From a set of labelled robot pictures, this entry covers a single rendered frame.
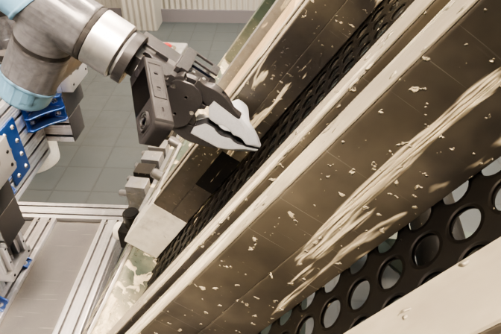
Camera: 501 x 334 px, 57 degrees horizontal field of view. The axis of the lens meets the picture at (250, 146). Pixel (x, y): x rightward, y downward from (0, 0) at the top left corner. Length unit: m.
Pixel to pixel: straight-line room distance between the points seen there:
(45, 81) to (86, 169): 2.03
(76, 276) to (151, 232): 1.01
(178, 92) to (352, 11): 0.23
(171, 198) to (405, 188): 0.58
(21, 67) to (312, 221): 0.47
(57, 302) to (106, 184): 0.90
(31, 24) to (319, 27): 0.35
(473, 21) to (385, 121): 0.06
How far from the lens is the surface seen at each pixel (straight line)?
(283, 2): 1.23
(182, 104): 0.59
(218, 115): 0.59
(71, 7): 0.60
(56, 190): 2.60
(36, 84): 0.67
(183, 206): 0.80
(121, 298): 0.86
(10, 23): 1.49
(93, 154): 2.79
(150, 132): 0.53
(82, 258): 1.91
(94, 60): 0.60
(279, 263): 0.31
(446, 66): 0.23
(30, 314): 1.81
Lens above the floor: 1.57
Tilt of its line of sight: 35 degrees down
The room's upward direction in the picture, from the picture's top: straight up
